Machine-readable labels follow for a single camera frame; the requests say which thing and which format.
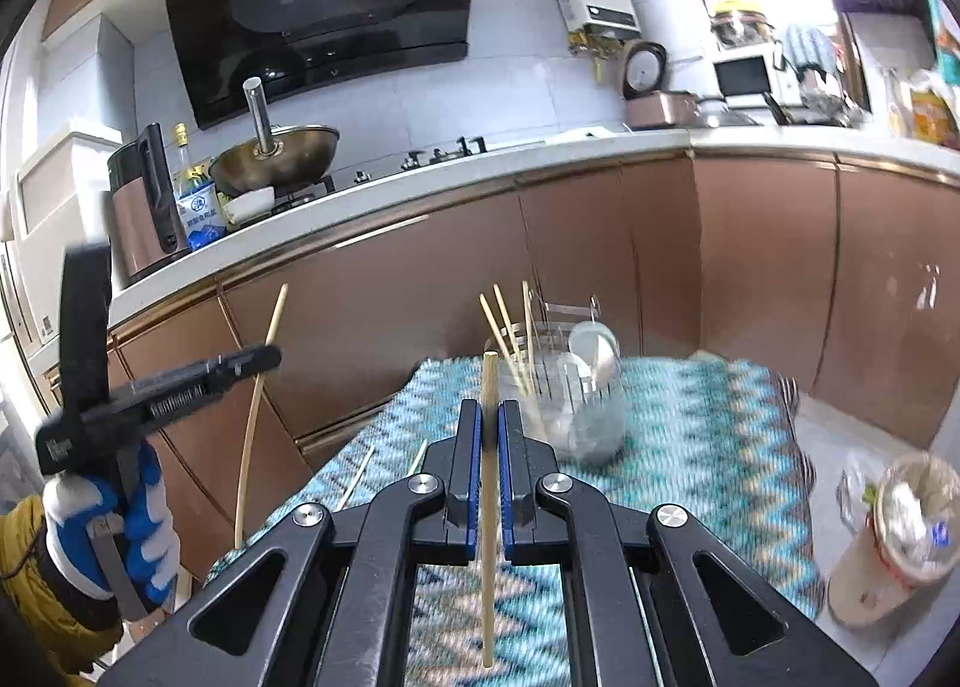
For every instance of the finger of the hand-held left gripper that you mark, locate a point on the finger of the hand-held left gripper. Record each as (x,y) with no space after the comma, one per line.
(225,372)

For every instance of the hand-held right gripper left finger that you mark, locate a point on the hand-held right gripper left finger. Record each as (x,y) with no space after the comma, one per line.
(472,507)

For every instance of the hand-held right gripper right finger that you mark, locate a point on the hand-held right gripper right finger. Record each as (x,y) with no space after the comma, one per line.
(508,507)

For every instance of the pale bamboo chopstick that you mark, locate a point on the pale bamboo chopstick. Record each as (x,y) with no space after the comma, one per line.
(490,379)
(247,447)

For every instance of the white ceramic spoon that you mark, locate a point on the white ceramic spoon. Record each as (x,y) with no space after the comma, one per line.
(592,349)
(571,370)

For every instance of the group of wooden chopsticks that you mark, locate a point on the group of wooden chopsticks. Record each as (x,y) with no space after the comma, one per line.
(488,312)

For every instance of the person's left forearm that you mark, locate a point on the person's left forearm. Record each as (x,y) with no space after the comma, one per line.
(30,567)

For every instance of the person's left hand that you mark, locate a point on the person's left hand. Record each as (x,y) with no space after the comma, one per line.
(150,507)

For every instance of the brown and black electric kettle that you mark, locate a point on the brown and black electric kettle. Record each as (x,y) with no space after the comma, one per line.
(139,222)

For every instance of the white countertop appliance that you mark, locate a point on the white countertop appliance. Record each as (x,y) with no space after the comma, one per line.
(60,184)

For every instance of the blue salt bag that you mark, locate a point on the blue salt bag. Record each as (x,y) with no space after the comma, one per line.
(201,218)

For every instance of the white bowl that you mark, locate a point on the white bowl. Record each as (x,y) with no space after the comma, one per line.
(247,205)

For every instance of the yellow capped oil bottle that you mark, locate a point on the yellow capped oil bottle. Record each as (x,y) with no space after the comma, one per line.
(187,154)

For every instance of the blue zigzag tablecloth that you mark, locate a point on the blue zigzag tablecloth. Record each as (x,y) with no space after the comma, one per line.
(697,432)

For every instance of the black gas stove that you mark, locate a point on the black gas stove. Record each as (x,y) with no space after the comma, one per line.
(390,169)

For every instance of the brown kitchen base cabinets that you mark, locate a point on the brown kitchen base cabinets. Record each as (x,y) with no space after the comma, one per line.
(750,244)

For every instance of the trash bin with bag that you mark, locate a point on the trash bin with bag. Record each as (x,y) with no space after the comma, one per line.
(900,537)

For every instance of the brown rice cooker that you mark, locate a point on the brown rice cooker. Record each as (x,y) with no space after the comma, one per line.
(660,106)

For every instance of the steel pan lid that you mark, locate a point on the steel pan lid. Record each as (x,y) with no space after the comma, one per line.
(724,113)

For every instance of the white microwave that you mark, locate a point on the white microwave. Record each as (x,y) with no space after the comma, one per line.
(746,79)

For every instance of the blue towel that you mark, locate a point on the blue towel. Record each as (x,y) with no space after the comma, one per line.
(806,53)

